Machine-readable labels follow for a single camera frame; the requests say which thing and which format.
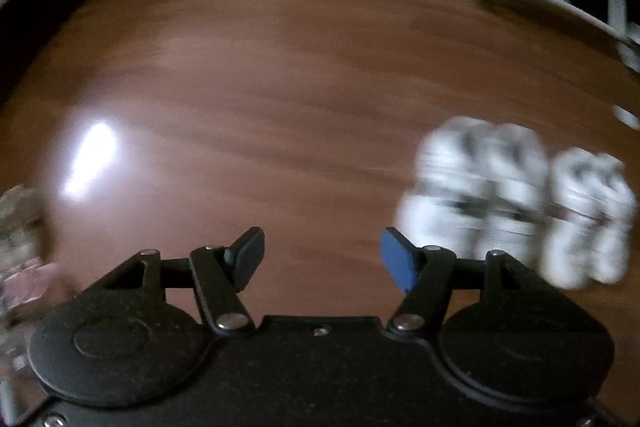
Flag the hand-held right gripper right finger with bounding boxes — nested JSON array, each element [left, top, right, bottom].
[[379, 226, 602, 338]]

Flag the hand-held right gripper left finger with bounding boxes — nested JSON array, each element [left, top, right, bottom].
[[64, 226, 267, 339]]

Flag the white mesh sneaker navy heel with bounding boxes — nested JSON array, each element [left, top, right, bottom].
[[542, 147, 637, 290]]

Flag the pink baby shoe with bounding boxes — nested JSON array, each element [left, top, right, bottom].
[[0, 263, 63, 323]]

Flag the white sneaker black logo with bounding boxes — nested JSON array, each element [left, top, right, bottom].
[[397, 117, 496, 258], [480, 122, 551, 265]]

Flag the cream patterned sock shoe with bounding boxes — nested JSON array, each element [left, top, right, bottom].
[[0, 186, 48, 265]]

